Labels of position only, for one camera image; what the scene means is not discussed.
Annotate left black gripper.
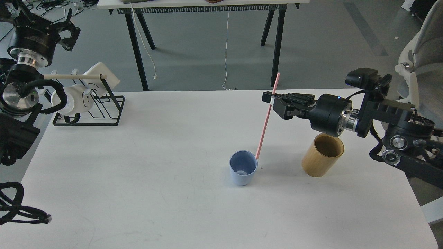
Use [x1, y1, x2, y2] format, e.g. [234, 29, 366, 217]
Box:
[0, 0, 80, 66]

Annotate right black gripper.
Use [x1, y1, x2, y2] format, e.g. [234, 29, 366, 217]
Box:
[262, 91, 352, 137]

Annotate pink chopstick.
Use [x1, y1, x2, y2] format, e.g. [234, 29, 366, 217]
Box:
[256, 72, 280, 160]

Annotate blue plastic cup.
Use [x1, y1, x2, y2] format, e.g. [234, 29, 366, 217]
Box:
[229, 151, 258, 186]

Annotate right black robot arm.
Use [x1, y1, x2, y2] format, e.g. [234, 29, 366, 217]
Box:
[262, 90, 443, 188]

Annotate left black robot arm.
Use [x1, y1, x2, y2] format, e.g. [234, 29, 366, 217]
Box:
[0, 0, 80, 166]

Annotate bamboo cylinder holder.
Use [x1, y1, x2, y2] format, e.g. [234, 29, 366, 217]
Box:
[302, 133, 344, 177]

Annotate white plate on rack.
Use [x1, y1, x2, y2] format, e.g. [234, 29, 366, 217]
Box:
[82, 62, 121, 98]

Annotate white bowl on rack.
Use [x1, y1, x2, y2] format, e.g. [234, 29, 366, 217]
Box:
[58, 84, 94, 116]

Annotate white background table black legs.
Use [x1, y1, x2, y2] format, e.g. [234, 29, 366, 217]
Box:
[97, 0, 310, 91]

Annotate white office chair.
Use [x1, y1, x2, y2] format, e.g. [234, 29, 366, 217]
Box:
[395, 0, 442, 129]

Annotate white hanging cable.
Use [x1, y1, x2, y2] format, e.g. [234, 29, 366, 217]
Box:
[221, 11, 236, 91]

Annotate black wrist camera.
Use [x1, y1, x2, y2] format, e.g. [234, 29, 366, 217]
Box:
[345, 68, 393, 99]

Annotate black wire dish rack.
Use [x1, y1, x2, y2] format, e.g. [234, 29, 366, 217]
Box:
[44, 72, 125, 127]

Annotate white thick hanging cord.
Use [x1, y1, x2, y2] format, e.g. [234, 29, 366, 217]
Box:
[130, 3, 158, 81]

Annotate black braided cable bundle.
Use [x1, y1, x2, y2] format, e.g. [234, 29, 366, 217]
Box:
[0, 182, 52, 225]

